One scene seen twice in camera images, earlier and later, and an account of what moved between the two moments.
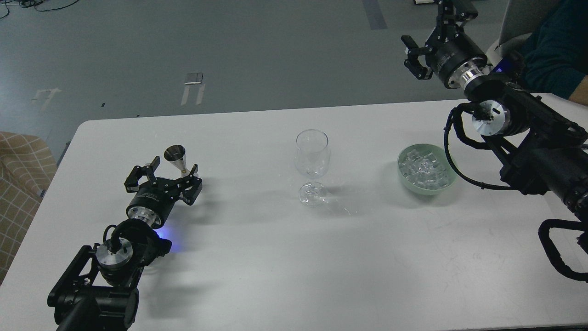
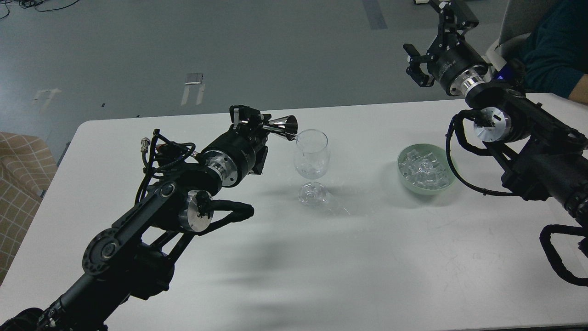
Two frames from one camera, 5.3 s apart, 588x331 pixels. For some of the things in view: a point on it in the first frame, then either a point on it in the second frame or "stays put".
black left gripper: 154,199 → 232,155
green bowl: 426,169 stays put
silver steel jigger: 176,154 → 286,126
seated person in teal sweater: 555,60 stays put
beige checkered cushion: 27,167 stays put
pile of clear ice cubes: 423,170 stays put
